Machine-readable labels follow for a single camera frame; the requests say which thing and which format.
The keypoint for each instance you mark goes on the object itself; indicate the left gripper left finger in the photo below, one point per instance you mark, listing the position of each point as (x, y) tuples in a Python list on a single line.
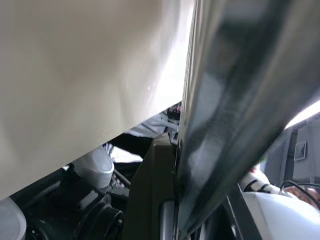
[(152, 190)]

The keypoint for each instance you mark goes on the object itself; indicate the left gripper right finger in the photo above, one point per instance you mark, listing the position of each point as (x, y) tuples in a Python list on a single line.
[(232, 220)]

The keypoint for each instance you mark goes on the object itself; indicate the glass toaster oven door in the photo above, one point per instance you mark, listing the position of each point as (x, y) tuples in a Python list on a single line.
[(212, 100)]

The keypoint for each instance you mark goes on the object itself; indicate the silver black robot body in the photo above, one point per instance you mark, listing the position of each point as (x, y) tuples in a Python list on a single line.
[(96, 166)]

